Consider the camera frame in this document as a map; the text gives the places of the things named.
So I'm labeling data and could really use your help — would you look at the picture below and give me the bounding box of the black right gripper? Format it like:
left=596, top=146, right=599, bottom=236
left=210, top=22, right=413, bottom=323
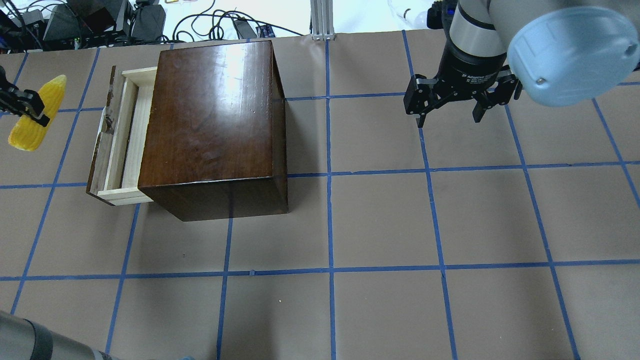
left=403, top=42, right=523, bottom=129

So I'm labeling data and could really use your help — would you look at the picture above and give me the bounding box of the yellow corn cob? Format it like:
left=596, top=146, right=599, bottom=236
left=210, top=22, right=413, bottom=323
left=7, top=74, right=67, bottom=152

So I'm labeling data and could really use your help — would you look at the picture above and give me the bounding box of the wooden drawer with white handle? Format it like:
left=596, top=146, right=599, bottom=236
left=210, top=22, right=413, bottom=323
left=86, top=65, right=158, bottom=207

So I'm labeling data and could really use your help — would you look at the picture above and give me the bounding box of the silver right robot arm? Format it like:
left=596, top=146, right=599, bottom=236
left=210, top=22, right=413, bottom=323
left=403, top=0, right=639, bottom=128

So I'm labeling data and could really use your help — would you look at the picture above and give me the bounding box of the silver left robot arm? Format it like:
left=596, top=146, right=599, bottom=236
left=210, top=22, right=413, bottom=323
left=0, top=75, right=115, bottom=360

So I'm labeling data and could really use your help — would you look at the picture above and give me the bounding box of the dark wooden drawer cabinet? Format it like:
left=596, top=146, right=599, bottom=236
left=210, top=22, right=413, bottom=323
left=137, top=40, right=290, bottom=222

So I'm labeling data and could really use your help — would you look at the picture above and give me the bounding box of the aluminium frame post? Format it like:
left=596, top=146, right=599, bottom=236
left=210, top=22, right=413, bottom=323
left=310, top=0, right=336, bottom=42

